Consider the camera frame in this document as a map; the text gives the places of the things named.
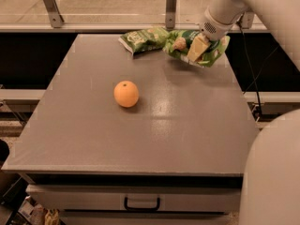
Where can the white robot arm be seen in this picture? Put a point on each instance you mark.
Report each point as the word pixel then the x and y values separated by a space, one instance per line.
pixel 271 185

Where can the green rice chip bag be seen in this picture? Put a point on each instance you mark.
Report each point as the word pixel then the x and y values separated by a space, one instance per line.
pixel 179 41

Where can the green jalapeno chip bag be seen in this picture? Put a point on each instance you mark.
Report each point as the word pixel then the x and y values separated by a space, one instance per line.
pixel 145 40

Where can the glass barrier panel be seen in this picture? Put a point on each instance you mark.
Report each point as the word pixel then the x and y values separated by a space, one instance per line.
pixel 101 11

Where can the black drawer handle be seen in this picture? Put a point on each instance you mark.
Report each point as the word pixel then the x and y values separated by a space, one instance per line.
pixel 141 205

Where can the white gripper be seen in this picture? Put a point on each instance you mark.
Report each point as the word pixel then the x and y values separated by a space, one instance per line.
pixel 213 29

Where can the grey cabinet drawer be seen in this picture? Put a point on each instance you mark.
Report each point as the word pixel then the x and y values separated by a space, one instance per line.
pixel 172 199

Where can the orange fruit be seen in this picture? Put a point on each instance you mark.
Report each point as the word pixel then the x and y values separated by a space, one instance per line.
pixel 126 94

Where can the middle metal bracket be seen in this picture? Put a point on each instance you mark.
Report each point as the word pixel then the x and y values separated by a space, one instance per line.
pixel 170 14

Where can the right metal bracket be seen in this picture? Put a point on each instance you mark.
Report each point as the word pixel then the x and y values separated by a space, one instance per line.
pixel 246 20

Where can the metal bracket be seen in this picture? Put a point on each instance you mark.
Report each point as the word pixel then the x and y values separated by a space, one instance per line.
pixel 170 14
pixel 246 20
pixel 55 17

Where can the left metal bracket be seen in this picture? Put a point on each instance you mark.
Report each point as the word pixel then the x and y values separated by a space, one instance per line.
pixel 55 17

